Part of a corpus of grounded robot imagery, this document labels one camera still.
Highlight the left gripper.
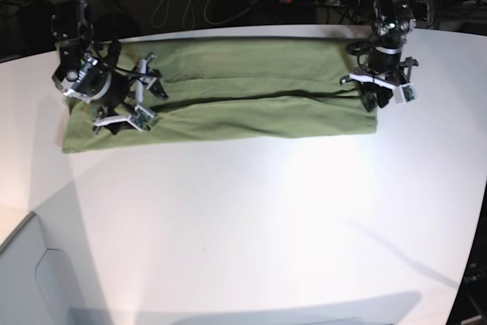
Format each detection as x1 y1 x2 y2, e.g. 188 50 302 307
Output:
340 46 419 112

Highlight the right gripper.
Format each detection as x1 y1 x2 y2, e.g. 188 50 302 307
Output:
60 52 168 135

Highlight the green T-shirt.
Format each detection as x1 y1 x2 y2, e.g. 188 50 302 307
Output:
62 38 377 154

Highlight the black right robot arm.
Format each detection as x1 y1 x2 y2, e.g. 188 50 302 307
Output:
47 0 167 135

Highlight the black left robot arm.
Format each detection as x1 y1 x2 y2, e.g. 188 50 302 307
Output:
340 0 419 112

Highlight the grey panel at table corner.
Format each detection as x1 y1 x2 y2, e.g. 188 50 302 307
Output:
1 213 113 324

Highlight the grey cable on floor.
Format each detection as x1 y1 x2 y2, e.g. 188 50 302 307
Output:
151 0 263 29

